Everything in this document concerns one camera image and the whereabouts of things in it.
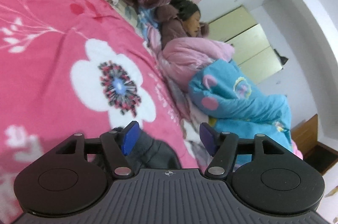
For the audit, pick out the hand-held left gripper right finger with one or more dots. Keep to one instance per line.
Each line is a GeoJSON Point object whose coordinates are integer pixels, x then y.
{"type": "Point", "coordinates": [208, 140]}

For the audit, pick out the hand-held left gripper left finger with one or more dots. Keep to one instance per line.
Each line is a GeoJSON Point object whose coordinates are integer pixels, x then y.
{"type": "Point", "coordinates": [130, 138]}

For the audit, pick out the dark grey pants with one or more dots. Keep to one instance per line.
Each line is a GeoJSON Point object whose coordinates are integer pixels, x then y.
{"type": "Point", "coordinates": [153, 152]}

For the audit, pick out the grey white crumpled sheet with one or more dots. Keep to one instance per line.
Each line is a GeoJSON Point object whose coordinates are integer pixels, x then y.
{"type": "Point", "coordinates": [195, 144]}

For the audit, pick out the pink and blue quilt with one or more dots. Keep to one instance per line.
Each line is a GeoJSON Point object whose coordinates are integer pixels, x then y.
{"type": "Point", "coordinates": [237, 97]}

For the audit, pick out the wooden door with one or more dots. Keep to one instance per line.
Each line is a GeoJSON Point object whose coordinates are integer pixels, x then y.
{"type": "Point", "coordinates": [307, 134]}

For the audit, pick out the cream wardrobe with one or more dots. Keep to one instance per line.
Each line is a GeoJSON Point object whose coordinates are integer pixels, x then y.
{"type": "Point", "coordinates": [253, 44]}

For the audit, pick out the dark bundle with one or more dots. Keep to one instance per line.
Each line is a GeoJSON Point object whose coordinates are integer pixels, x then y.
{"type": "Point", "coordinates": [281, 57]}

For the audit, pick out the light blue striped pillow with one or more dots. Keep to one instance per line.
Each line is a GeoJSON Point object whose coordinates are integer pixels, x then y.
{"type": "Point", "coordinates": [148, 25]}

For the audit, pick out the pink floral blanket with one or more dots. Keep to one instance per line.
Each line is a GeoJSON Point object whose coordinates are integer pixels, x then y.
{"type": "Point", "coordinates": [52, 54]}

